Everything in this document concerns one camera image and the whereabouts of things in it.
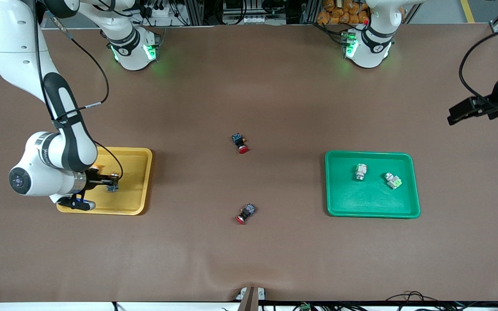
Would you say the yellow plastic tray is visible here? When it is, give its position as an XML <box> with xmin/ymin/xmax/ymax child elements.
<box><xmin>57</xmin><ymin>146</ymin><xmax>153</xmax><ymax>216</ymax></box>

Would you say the green plastic tray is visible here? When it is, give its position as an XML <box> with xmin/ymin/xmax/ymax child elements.
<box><xmin>324</xmin><ymin>150</ymin><xmax>421</xmax><ymax>219</ymax></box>

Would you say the red black push button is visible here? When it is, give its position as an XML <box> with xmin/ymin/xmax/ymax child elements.
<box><xmin>235</xmin><ymin>203</ymin><xmax>257</xmax><ymax>225</ymax></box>
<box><xmin>231</xmin><ymin>133</ymin><xmax>250</xmax><ymax>155</ymax></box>

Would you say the orange bagged items pile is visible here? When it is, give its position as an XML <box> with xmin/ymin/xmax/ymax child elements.
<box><xmin>317</xmin><ymin>0</ymin><xmax>370</xmax><ymax>25</ymax></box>

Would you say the brown table mat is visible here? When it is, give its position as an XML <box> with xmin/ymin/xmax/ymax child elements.
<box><xmin>0</xmin><ymin>24</ymin><xmax>498</xmax><ymax>303</ymax></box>

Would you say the white power strip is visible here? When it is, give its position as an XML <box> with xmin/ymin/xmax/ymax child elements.
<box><xmin>150</xmin><ymin>3</ymin><xmax>176</xmax><ymax>19</ymax></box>

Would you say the metal table clamp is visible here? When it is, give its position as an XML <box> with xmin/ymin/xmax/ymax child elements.
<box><xmin>236</xmin><ymin>286</ymin><xmax>267</xmax><ymax>311</ymax></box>

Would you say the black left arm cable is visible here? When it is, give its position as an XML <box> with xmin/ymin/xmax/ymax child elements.
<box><xmin>458</xmin><ymin>24</ymin><xmax>498</xmax><ymax>103</ymax></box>

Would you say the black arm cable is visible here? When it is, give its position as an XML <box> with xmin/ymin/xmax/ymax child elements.
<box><xmin>37</xmin><ymin>0</ymin><xmax>123</xmax><ymax>182</ymax></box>
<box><xmin>458</xmin><ymin>24</ymin><xmax>498</xmax><ymax>103</ymax></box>

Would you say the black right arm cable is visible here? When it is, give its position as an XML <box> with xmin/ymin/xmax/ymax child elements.
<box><xmin>37</xmin><ymin>0</ymin><xmax>123</xmax><ymax>182</ymax></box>

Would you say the black cable bundle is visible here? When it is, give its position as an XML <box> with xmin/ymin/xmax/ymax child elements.
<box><xmin>385</xmin><ymin>291</ymin><xmax>498</xmax><ymax>311</ymax></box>

